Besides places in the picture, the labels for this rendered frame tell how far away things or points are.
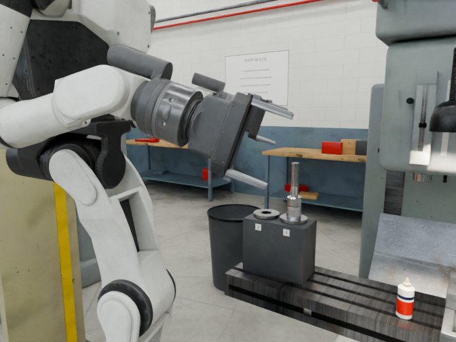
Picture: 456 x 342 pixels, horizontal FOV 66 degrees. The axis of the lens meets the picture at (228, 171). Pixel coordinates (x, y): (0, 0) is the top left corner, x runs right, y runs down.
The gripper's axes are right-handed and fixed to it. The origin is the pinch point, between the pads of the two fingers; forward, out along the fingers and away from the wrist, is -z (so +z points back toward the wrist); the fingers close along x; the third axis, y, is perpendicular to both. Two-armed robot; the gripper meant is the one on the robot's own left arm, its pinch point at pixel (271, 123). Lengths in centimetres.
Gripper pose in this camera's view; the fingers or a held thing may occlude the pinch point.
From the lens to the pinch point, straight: 107.3
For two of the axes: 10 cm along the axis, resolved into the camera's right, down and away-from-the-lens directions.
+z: -9.5, -3.2, -0.2
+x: 3.1, -9.0, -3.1
